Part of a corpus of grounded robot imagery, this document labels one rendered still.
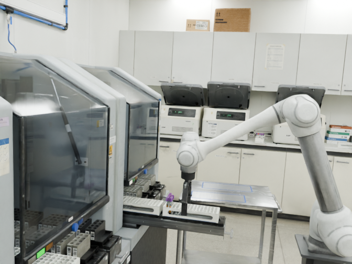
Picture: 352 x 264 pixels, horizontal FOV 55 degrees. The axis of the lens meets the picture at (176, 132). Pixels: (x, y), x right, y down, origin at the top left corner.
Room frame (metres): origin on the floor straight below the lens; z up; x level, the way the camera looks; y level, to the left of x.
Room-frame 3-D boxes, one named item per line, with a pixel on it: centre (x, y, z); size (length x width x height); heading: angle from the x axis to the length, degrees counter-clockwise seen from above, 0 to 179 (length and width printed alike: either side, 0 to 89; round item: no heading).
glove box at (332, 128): (4.16, -2.03, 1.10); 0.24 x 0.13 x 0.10; 77
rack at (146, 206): (1.81, 0.20, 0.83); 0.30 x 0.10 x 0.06; 78
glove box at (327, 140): (4.17, -1.99, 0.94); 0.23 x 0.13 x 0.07; 83
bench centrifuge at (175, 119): (4.41, -0.07, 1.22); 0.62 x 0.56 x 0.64; 166
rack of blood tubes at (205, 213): (1.75, -0.10, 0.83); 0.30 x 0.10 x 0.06; 79
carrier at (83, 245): (1.27, 0.35, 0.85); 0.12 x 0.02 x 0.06; 169
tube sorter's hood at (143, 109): (2.09, 0.43, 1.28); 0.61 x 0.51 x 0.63; 168
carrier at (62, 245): (1.29, 0.42, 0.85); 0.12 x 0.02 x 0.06; 168
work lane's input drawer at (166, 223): (1.77, 0.03, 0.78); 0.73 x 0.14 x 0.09; 78
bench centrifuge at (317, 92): (4.12, -1.47, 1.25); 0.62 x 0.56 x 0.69; 168
